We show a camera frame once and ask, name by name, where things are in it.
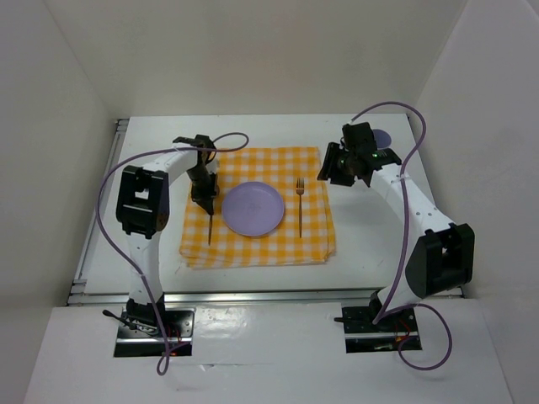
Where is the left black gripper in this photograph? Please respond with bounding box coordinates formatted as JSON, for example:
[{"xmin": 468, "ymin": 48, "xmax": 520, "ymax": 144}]
[{"xmin": 185, "ymin": 165, "xmax": 216, "ymax": 215}]

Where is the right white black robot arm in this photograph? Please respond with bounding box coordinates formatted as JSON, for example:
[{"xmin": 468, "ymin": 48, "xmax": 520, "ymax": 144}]
[{"xmin": 318, "ymin": 123, "xmax": 475, "ymax": 330}]

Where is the lilac plastic cup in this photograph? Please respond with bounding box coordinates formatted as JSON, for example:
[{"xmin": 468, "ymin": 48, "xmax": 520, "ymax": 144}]
[{"xmin": 373, "ymin": 129, "xmax": 392, "ymax": 149}]

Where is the lilac plastic plate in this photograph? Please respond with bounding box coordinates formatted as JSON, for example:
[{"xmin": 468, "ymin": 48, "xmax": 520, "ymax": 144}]
[{"xmin": 221, "ymin": 181, "xmax": 285, "ymax": 237}]

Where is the yellow white checkered cloth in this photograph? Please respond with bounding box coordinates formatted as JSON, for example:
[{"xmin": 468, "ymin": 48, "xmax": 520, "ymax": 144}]
[{"xmin": 179, "ymin": 146, "xmax": 336, "ymax": 268}]

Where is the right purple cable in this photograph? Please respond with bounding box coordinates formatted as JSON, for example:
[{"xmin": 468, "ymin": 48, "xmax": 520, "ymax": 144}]
[{"xmin": 351, "ymin": 100, "xmax": 452, "ymax": 370}]

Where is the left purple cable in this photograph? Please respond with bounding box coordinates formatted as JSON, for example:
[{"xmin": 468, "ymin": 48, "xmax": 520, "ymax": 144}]
[{"xmin": 96, "ymin": 132, "xmax": 250, "ymax": 376}]

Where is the copper fork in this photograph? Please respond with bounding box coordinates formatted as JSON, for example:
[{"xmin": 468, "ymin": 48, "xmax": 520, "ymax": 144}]
[{"xmin": 296, "ymin": 178, "xmax": 305, "ymax": 237}]

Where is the copper spoon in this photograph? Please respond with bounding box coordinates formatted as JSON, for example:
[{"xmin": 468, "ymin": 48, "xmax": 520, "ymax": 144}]
[{"xmin": 207, "ymin": 215, "xmax": 213, "ymax": 246}]

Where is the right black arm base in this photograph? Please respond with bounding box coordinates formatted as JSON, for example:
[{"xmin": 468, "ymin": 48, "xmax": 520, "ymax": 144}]
[{"xmin": 333, "ymin": 306, "xmax": 422, "ymax": 354}]

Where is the aluminium front rail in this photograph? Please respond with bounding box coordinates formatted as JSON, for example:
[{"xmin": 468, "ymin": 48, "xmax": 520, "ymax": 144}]
[{"xmin": 67, "ymin": 286, "xmax": 374, "ymax": 306}]

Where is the purple cable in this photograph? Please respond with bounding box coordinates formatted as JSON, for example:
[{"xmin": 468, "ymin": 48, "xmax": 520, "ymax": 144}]
[
  {"xmin": 351, "ymin": 100, "xmax": 452, "ymax": 370},
  {"xmin": 96, "ymin": 132, "xmax": 250, "ymax": 376}
]

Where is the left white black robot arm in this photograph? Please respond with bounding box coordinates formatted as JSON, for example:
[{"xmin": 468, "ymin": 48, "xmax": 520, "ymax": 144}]
[{"xmin": 116, "ymin": 135, "xmax": 219, "ymax": 336}]

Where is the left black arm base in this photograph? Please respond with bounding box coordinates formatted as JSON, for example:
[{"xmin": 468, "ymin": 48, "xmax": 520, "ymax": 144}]
[{"xmin": 102, "ymin": 308, "xmax": 195, "ymax": 358}]

